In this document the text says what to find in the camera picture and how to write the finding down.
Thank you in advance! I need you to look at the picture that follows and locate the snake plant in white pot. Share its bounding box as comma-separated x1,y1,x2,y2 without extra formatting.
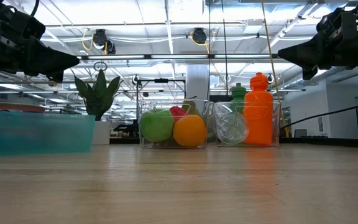
72,68,124,146

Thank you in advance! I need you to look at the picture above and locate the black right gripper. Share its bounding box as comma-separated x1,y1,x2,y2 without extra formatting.
277,7,358,80

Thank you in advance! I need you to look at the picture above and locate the clear plastic bin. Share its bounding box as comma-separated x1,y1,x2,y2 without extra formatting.
137,98,211,149
213,101,282,147

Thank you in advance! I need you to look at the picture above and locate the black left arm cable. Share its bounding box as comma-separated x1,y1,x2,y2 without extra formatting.
29,0,40,17

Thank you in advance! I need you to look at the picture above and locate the red bell pepper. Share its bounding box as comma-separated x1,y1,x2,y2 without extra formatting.
168,105,188,123

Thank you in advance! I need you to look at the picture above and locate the orange fruit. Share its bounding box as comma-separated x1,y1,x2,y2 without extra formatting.
172,114,208,148

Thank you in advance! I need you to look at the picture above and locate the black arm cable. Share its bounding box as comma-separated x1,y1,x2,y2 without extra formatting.
280,99,358,130
29,0,40,17

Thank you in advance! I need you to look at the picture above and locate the black hanging cable with coil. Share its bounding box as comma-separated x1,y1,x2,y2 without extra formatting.
221,0,229,97

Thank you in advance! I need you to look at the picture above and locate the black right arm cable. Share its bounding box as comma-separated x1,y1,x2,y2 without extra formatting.
280,99,358,130

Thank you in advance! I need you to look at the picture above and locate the white square pillar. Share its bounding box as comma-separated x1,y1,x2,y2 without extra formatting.
186,63,210,101

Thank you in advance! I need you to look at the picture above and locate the black background gantry frame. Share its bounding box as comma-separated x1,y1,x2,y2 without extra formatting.
134,77,186,103

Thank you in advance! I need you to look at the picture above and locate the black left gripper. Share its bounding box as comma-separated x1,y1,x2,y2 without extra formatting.
0,21,80,82

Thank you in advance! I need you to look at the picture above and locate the teal plastic bin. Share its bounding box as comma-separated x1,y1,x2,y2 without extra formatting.
0,110,96,156

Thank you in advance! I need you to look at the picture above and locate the green apple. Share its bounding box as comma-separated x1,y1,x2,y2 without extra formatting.
139,108,175,144

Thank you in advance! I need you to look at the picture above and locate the green pear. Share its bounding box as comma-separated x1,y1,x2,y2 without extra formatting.
181,99,201,116

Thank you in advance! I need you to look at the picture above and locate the yellow hanging cable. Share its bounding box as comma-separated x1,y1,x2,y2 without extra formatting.
260,0,290,138

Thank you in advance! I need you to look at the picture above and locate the orange plastic bottle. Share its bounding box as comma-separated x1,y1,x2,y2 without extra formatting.
243,72,274,146

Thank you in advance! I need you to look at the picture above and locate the clear bottle with white cap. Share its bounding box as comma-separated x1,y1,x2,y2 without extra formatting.
215,110,250,146

